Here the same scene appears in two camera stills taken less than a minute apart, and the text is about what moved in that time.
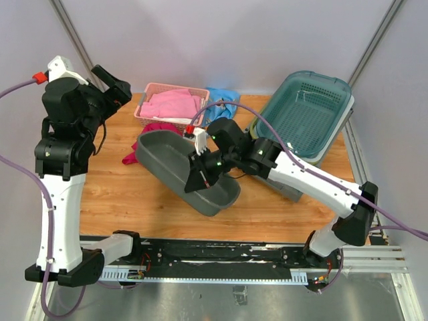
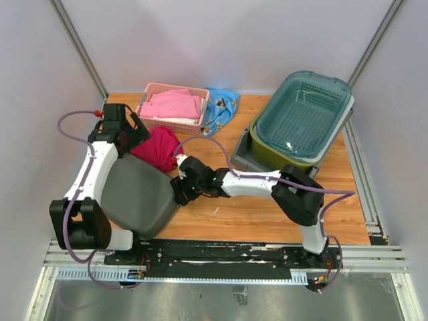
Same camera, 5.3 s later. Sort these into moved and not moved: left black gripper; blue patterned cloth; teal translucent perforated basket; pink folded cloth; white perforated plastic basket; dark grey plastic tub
Moved: left black gripper; dark grey plastic tub
Not moved: teal translucent perforated basket; pink folded cloth; blue patterned cloth; white perforated plastic basket
